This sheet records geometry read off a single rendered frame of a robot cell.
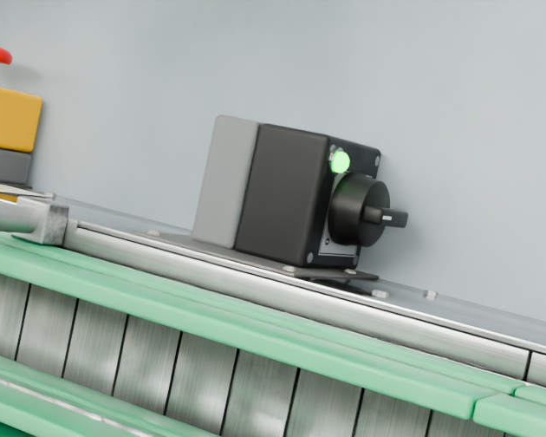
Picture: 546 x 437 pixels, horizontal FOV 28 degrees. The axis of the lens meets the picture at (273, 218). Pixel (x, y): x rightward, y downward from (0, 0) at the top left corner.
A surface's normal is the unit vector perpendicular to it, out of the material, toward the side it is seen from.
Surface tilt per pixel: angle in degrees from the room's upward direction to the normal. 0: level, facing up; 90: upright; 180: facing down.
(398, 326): 0
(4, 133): 90
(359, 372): 0
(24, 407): 90
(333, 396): 0
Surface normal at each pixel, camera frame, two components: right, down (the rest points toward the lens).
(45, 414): 0.21, -0.98
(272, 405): -0.48, -0.05
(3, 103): 0.85, 0.21
